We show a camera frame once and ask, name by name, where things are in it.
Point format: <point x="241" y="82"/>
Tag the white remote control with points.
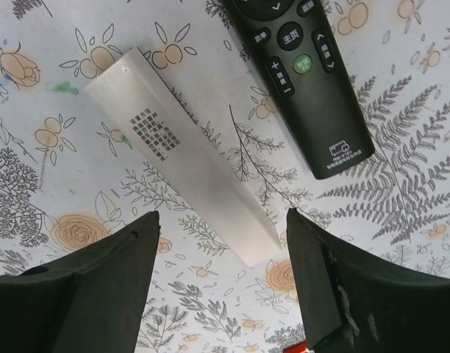
<point x="134" y="95"/>

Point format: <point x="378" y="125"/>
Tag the red battery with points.
<point x="297" y="348"/>

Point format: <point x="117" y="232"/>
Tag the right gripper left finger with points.
<point x="91" y="300"/>

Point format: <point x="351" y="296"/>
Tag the black remote with buttons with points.
<point x="291" y="45"/>

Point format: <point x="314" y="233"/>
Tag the floral table mat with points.
<point x="69" y="176"/>

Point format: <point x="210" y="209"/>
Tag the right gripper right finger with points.
<point x="353" y="301"/>

